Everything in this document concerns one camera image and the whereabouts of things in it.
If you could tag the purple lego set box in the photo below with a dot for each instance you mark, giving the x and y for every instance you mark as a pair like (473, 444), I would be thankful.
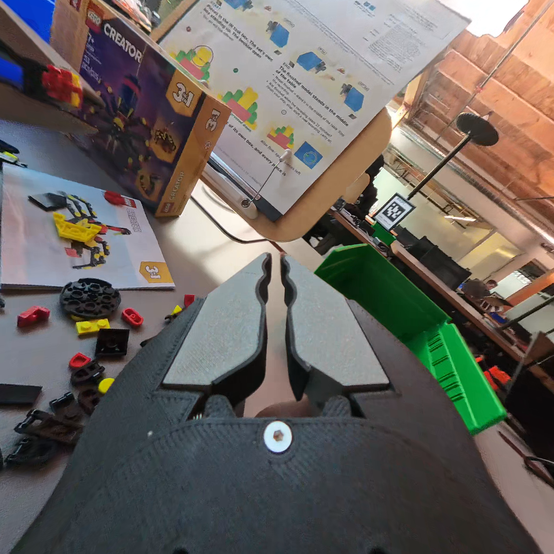
(138, 104)

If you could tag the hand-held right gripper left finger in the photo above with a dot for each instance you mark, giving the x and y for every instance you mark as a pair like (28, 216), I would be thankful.
(216, 342)

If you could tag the printed instruction sheet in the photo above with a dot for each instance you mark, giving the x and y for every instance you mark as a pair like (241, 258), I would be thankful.
(320, 78)

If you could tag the red yellow black lego model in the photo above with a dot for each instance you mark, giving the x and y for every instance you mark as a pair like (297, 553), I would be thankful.
(59, 85)

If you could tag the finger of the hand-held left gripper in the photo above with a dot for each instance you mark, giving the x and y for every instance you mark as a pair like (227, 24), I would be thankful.
(35, 104)

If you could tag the black round-top pole stand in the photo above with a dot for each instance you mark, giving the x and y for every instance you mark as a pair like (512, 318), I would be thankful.
(476, 130)

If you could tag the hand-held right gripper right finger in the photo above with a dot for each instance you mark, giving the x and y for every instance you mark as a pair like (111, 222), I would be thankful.
(338, 342)

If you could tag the pile of lego pieces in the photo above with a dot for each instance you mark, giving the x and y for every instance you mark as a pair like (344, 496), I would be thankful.
(89, 299)

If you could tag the open spider instruction booklet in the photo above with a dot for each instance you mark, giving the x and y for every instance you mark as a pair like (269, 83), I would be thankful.
(52, 242)

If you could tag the green plastic bin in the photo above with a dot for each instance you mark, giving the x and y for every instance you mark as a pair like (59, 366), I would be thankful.
(415, 329)

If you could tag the blue plastic bin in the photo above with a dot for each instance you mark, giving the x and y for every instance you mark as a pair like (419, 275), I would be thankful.
(30, 13)

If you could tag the small marker tag card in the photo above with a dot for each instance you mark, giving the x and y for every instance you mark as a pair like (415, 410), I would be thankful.
(394, 211)

